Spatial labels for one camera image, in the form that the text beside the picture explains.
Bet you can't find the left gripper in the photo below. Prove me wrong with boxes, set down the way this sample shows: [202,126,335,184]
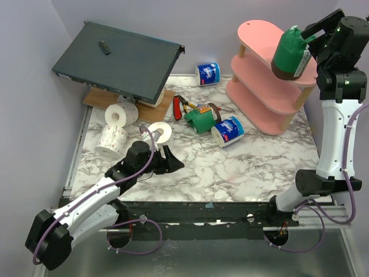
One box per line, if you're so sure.
[136,145,185,176]

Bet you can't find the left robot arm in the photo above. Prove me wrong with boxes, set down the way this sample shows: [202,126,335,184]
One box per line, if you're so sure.
[25,141,184,270]

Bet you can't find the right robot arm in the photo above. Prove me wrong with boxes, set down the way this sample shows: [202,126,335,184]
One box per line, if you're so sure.
[265,9,368,226]

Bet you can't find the pink three-tier shelf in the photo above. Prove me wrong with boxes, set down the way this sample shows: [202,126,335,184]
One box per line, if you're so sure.
[226,20,317,136]

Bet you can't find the white floral paper towel roll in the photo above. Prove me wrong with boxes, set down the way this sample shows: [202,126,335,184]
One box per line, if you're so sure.
[148,122,173,155]

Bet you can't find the floral roll lying left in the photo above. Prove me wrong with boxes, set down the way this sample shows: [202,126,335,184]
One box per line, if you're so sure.
[95,125,127,159]

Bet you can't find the blue wrapped Tempo roll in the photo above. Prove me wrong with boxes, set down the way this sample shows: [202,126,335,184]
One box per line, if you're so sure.
[210,116,244,148]

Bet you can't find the floral roll near board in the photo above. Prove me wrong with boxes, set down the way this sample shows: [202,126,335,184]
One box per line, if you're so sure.
[105,102,138,128]

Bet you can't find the blue wrapped roll at back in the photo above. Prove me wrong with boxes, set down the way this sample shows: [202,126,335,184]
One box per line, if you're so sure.
[195,62,220,87]

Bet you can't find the wooden board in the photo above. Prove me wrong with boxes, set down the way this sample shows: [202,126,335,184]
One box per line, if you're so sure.
[82,88,175,123]

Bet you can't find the small black connector strip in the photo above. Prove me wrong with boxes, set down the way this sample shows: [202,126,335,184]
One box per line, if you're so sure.
[98,41,111,55]

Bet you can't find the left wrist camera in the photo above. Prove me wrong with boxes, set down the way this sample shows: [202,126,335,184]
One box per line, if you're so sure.
[142,128,164,151]

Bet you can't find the red handled cutter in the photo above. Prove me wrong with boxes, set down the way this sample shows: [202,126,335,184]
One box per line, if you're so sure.
[173,96,182,121]

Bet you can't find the yellow handled pliers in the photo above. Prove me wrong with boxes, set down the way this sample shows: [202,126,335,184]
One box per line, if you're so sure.
[178,95,197,113]

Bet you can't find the blue handled screwdriver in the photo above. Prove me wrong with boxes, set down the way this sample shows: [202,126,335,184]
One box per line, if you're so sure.
[217,107,234,113]

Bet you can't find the dark grey network switch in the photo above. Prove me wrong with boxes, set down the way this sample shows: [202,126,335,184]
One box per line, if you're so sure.
[52,21,185,104]

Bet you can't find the black metal base rail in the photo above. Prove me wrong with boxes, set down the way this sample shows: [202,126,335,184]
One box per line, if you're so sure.
[55,200,298,247]

